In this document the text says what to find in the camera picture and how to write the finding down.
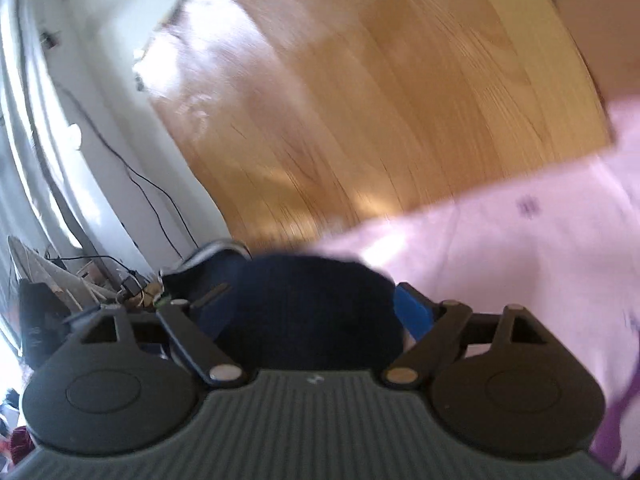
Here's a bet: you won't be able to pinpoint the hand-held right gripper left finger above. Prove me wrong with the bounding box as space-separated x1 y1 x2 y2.
62 280 248 389

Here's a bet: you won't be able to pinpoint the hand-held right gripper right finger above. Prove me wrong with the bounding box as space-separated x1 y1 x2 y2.
381 281 553 392

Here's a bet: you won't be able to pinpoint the navy garment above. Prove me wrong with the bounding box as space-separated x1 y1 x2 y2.
160 240 407 372

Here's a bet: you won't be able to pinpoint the pink printed blanket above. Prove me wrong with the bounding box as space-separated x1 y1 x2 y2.
312 95 640 478

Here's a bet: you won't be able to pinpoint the white flat boards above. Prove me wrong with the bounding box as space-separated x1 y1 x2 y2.
7 235 118 311

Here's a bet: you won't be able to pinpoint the red cloth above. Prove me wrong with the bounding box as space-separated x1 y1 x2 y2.
7 425 33 466

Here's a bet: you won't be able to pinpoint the white curtain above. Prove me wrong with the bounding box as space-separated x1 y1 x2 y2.
0 0 86 351

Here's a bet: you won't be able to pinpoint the black cable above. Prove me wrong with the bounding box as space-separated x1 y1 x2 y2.
52 82 188 263

